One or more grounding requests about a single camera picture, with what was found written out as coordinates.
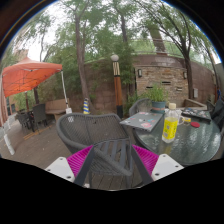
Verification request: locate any grey wicker chair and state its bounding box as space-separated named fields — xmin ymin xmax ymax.
xmin=55 ymin=112 xmax=148 ymax=188
xmin=128 ymin=97 xmax=154 ymax=118

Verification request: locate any blue yellow striped cone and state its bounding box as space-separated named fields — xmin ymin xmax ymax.
xmin=82 ymin=97 xmax=91 ymax=115

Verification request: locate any orange canopy tent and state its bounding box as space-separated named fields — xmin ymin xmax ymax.
xmin=0 ymin=56 xmax=73 ymax=156

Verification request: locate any black laptop with stickers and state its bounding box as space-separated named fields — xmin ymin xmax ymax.
xmin=181 ymin=107 xmax=213 ymax=123

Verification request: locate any silver laptop with stickers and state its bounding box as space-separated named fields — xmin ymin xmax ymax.
xmin=119 ymin=111 xmax=164 ymax=133

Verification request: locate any potted green plant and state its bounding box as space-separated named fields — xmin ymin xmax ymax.
xmin=143 ymin=84 xmax=170 ymax=115

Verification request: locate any wooden lamp post with globe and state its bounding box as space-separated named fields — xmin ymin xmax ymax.
xmin=110 ymin=53 xmax=125 ymax=120

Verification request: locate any group of dark patio chairs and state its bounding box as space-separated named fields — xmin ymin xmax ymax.
xmin=14 ymin=103 xmax=50 ymax=132

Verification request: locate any clear bottle with yellow label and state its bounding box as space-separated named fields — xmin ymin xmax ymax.
xmin=161 ymin=102 xmax=180 ymax=144

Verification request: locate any wooden bench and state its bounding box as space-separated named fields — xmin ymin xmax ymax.
xmin=44 ymin=98 xmax=70 ymax=121

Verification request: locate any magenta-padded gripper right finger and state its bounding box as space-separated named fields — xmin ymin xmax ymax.
xmin=129 ymin=144 xmax=185 ymax=186

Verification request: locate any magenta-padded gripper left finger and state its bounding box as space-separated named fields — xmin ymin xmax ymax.
xmin=44 ymin=144 xmax=98 ymax=188

